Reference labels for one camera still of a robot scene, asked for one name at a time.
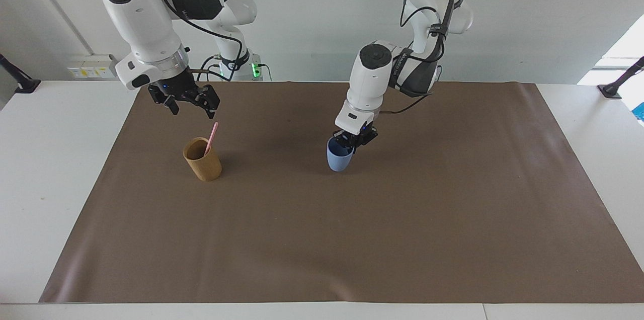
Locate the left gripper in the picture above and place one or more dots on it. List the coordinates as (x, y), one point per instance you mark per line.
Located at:
(366, 133)

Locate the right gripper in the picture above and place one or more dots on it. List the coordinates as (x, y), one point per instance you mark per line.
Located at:
(176, 86)

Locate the blue cup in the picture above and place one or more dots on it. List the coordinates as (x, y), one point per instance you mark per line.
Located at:
(340, 160)

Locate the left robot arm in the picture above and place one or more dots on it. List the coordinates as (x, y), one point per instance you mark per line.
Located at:
(370, 86)

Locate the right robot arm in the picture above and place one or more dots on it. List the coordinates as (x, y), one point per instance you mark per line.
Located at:
(146, 18)

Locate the pink chopstick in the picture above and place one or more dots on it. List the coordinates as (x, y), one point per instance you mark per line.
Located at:
(211, 138)

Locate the wooden cup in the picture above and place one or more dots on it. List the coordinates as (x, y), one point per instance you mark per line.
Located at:
(204, 166)

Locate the black stand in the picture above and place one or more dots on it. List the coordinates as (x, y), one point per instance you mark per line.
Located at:
(17, 80)
(616, 86)

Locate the blue object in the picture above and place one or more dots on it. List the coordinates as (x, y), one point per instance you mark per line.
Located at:
(639, 112)

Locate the white wall socket panel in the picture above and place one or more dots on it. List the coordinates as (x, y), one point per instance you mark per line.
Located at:
(93, 68)

